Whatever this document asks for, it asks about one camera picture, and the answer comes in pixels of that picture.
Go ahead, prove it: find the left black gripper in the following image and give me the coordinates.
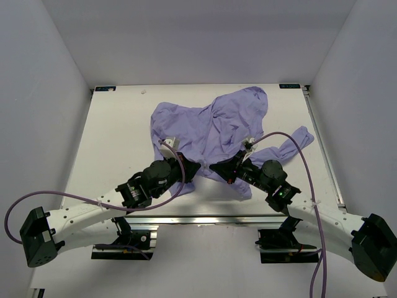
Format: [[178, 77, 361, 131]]
[[152, 151, 200, 199]]

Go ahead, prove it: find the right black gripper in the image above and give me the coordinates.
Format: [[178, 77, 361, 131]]
[[210, 150, 272, 193]]

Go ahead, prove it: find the lilac zip jacket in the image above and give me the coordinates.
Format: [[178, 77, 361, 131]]
[[149, 86, 315, 201]]

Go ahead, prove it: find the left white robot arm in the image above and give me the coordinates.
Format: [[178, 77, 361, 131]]
[[19, 152, 200, 268]]

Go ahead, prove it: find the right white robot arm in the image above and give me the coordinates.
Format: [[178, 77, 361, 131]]
[[210, 157, 396, 282]]

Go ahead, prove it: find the right blue table label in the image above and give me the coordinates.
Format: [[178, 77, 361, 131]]
[[279, 83, 301, 89]]

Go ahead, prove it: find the blue table label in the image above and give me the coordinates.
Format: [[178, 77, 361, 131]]
[[279, 83, 301, 89], [94, 86, 116, 92]]

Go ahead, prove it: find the left blue table label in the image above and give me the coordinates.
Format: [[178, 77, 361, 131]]
[[94, 86, 116, 92]]

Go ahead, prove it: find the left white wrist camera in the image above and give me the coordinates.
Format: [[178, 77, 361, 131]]
[[159, 137, 179, 158]]

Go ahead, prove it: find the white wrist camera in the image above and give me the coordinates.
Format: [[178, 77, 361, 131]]
[[242, 137, 257, 161], [159, 137, 179, 158]]

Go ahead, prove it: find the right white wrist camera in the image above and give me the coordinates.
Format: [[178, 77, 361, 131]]
[[242, 137, 257, 161]]

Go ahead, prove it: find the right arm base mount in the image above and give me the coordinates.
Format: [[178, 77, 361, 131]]
[[255, 217, 319, 264]]

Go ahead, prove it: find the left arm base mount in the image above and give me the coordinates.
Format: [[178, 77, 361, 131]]
[[91, 217, 155, 261]]

